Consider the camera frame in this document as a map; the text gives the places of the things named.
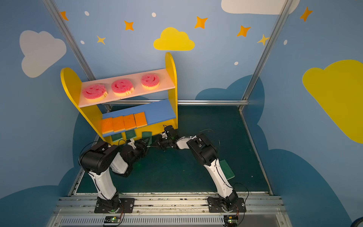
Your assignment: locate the aluminium corner post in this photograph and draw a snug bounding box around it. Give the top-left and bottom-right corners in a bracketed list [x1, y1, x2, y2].
[43, 0, 96, 81]
[238, 0, 294, 113]

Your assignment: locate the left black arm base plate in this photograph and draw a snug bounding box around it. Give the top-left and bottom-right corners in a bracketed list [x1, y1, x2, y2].
[94, 198, 135, 214]

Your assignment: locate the back aluminium floor bar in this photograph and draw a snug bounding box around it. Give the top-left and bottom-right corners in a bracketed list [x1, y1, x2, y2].
[108, 99, 249, 106]

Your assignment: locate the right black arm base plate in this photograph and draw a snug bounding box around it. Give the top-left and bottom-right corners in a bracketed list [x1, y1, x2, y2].
[207, 197, 247, 213]

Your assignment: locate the orange sponge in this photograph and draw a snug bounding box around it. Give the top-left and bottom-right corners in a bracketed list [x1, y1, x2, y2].
[123, 114, 136, 131]
[134, 112, 147, 128]
[112, 116, 125, 133]
[101, 117, 113, 134]

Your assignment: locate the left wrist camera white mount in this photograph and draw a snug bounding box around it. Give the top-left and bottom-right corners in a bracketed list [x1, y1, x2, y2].
[126, 138, 136, 149]

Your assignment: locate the small circuit board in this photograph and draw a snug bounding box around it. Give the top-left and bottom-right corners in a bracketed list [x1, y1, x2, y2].
[224, 216, 239, 227]
[103, 216, 121, 226]

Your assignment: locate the right small circuit board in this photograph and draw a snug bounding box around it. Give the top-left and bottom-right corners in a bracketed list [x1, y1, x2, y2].
[224, 216, 239, 227]

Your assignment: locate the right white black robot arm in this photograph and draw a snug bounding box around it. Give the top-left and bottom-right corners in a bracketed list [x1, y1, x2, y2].
[152, 125, 239, 211]

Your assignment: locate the pink smiley sponge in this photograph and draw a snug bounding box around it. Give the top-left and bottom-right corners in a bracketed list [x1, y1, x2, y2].
[82, 84, 108, 103]
[140, 73, 160, 90]
[111, 79, 134, 96]

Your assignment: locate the yellow shelf with pink and blue boards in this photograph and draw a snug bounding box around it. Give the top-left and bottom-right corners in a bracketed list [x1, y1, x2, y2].
[60, 53, 178, 145]

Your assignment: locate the right aluminium corner post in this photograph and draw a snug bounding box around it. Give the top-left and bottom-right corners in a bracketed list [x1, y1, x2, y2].
[238, 0, 294, 113]

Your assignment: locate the aluminium rail frame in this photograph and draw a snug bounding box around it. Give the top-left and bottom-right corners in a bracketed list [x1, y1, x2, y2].
[47, 192, 292, 227]

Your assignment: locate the left aluminium corner post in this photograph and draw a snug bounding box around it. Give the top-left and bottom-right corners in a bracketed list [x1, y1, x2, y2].
[43, 0, 96, 81]

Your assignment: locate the green sponge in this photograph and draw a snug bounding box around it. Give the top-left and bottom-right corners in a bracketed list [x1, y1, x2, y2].
[111, 133, 123, 142]
[219, 160, 235, 180]
[142, 131, 152, 147]
[125, 130, 137, 140]

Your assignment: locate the left small circuit board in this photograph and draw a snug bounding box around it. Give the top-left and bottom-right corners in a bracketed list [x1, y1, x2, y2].
[103, 216, 121, 226]

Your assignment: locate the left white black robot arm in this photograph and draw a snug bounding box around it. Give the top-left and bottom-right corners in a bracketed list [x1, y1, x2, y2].
[78, 139, 148, 213]

